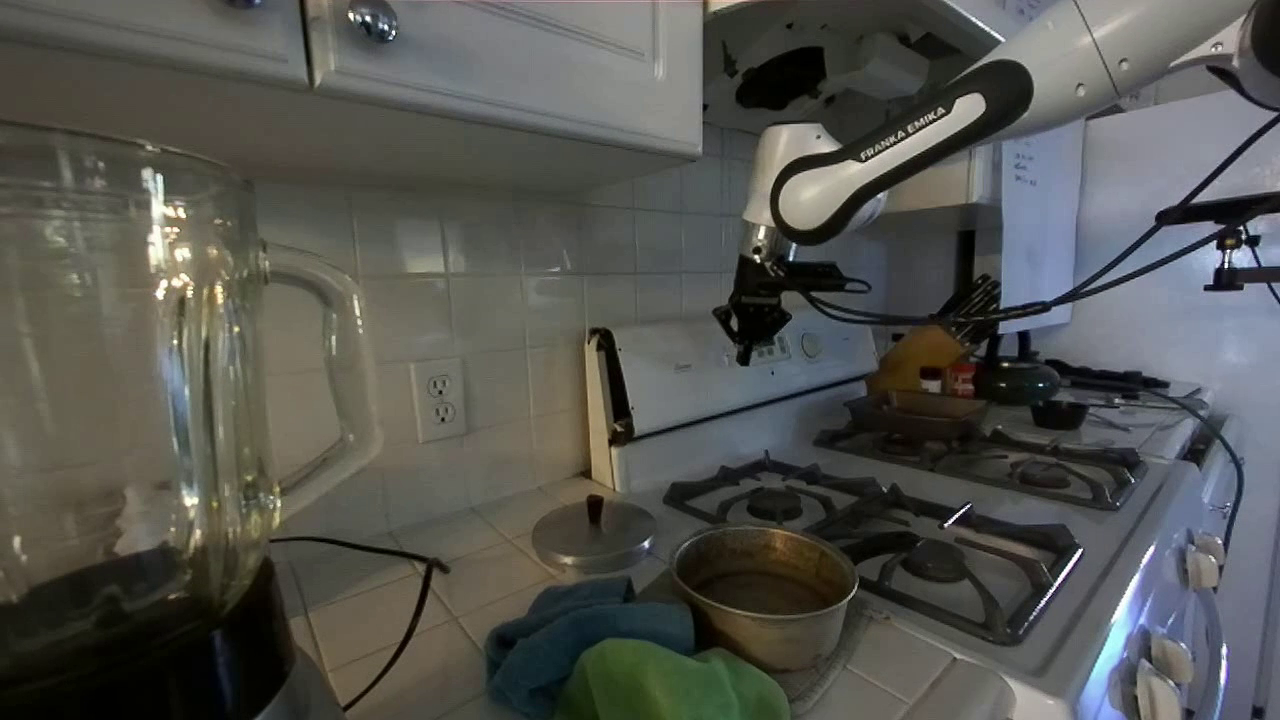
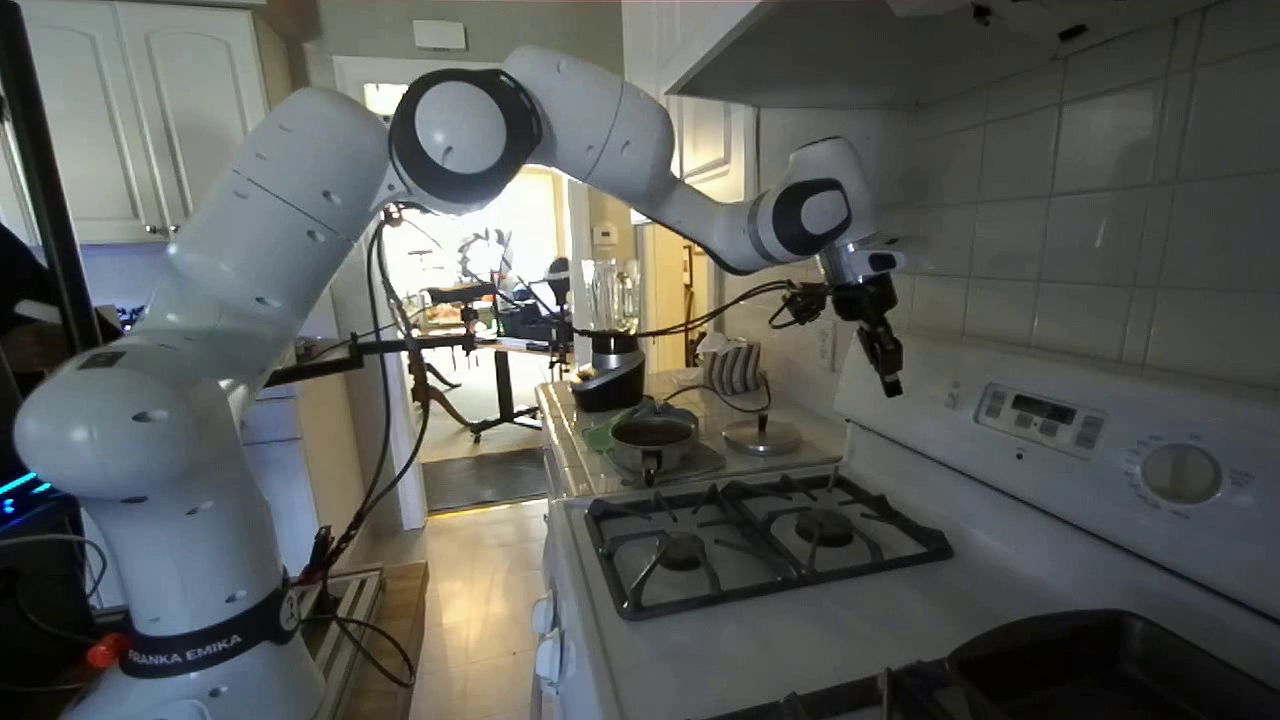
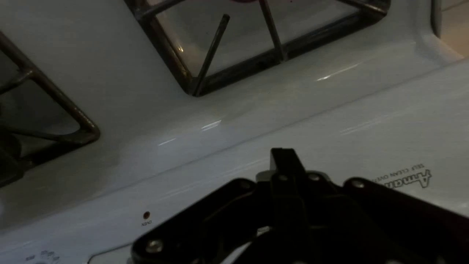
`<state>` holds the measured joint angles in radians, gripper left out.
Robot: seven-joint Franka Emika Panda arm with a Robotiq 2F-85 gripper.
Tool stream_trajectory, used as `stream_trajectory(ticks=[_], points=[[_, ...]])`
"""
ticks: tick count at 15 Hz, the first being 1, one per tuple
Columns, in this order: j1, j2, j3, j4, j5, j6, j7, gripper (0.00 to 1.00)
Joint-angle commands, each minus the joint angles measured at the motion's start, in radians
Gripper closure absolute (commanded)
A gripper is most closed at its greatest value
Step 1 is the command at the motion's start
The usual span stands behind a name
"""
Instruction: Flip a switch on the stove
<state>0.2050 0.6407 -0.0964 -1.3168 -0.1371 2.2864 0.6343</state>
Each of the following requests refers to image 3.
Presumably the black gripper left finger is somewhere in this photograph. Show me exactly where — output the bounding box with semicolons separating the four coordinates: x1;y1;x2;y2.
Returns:
130;146;290;264

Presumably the black cast iron stove grate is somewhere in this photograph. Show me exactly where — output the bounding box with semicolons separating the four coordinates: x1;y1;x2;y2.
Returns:
122;0;392;98
0;30;102;187

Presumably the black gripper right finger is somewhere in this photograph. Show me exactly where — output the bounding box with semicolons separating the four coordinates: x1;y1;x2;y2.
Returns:
287;146;469;264

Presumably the white gas stove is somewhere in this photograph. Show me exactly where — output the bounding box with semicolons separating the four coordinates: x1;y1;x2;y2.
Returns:
0;0;469;264

